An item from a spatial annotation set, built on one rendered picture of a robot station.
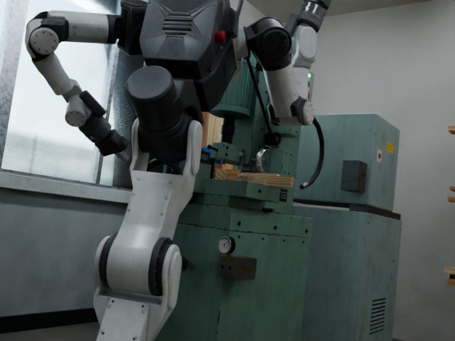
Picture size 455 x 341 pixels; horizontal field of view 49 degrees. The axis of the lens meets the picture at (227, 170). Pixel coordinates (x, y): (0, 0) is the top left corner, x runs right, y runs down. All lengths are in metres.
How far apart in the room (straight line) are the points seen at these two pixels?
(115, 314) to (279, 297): 1.07
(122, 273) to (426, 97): 3.43
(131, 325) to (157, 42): 0.72
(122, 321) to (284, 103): 0.80
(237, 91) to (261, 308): 0.90
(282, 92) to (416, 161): 2.73
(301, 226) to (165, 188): 1.09
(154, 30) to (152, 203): 0.47
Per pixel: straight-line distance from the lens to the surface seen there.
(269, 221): 2.05
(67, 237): 3.17
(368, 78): 4.48
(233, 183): 1.87
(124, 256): 1.20
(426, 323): 4.14
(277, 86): 1.55
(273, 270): 2.11
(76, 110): 1.64
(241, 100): 2.12
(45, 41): 1.56
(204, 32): 1.36
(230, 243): 1.77
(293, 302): 2.27
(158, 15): 1.42
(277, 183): 1.94
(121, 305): 1.24
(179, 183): 1.27
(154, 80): 1.20
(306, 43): 1.70
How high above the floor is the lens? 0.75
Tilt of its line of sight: 6 degrees up
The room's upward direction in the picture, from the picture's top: 7 degrees clockwise
